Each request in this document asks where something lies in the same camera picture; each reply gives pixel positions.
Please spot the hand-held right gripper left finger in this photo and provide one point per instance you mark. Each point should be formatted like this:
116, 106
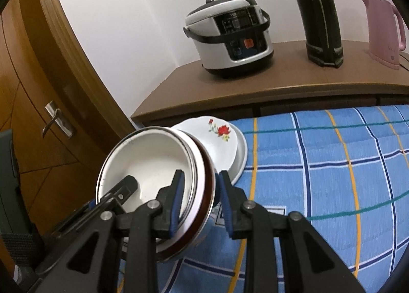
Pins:
177, 206

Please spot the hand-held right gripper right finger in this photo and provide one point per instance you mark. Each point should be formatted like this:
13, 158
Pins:
225, 208

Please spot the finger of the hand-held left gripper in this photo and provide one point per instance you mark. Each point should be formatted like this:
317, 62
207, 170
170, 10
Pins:
126, 189
86, 213

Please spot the white enamel bowl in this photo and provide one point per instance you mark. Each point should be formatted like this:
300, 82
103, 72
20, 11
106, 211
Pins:
150, 162

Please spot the white floral plate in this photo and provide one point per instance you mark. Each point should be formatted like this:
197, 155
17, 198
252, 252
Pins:
207, 139

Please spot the blue plaid tablecloth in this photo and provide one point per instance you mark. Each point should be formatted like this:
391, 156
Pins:
319, 184

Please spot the wooden door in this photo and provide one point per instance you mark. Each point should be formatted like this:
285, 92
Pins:
28, 88

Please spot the brown wooden sideboard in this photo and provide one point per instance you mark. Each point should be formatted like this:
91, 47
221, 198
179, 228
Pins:
255, 88

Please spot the silver black rice cooker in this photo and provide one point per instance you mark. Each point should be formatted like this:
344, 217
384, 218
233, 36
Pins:
230, 37

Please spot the tall black thermos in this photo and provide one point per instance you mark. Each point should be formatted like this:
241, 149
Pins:
319, 18

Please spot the pink electric kettle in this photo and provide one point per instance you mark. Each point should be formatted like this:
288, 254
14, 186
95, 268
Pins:
380, 34

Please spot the wooden door frame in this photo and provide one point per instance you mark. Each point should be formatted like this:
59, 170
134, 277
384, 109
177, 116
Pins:
73, 50

